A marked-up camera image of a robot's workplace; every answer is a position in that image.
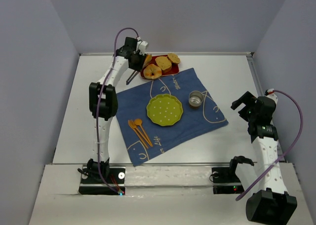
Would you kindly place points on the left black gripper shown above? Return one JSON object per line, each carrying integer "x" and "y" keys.
{"x": 136, "y": 67}

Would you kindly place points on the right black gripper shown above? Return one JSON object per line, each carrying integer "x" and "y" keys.
{"x": 243, "y": 100}

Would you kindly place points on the metal tongs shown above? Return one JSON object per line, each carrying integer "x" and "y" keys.
{"x": 131, "y": 77}

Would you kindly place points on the small orange bagel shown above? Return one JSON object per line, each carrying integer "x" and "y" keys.
{"x": 148, "y": 59}

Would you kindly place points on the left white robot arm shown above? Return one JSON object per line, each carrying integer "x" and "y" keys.
{"x": 103, "y": 101}

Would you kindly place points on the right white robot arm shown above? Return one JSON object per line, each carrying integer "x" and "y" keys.
{"x": 267, "y": 199}

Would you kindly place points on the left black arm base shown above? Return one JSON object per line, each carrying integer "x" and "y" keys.
{"x": 93, "y": 185}

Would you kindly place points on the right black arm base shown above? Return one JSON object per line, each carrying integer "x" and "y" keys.
{"x": 225, "y": 182}

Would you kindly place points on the brown bread slice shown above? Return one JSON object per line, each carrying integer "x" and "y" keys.
{"x": 163, "y": 63}

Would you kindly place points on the seeded bread roll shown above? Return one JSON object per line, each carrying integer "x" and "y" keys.
{"x": 174, "y": 58}

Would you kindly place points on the large glazed bagel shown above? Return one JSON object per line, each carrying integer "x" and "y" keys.
{"x": 152, "y": 72}

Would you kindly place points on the red tray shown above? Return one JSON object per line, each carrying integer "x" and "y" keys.
{"x": 174, "y": 69}

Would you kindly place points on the metal cup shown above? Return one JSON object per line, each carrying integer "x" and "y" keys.
{"x": 195, "y": 99}

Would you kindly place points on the green dotted plate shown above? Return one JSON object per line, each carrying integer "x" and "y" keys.
{"x": 164, "y": 110}

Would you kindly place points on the blue fish placemat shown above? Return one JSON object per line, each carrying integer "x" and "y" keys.
{"x": 194, "y": 122}

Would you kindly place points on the orange wooden spoon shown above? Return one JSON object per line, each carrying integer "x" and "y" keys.
{"x": 138, "y": 122}

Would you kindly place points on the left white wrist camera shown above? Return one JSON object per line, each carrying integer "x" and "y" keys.
{"x": 141, "y": 46}

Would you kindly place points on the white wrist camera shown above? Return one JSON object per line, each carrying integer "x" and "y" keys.
{"x": 141, "y": 46}
{"x": 270, "y": 93}

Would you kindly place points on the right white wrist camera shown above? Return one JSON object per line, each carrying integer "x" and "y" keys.
{"x": 270, "y": 93}

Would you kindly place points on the aluminium front rail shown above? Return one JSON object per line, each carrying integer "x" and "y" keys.
{"x": 153, "y": 164}

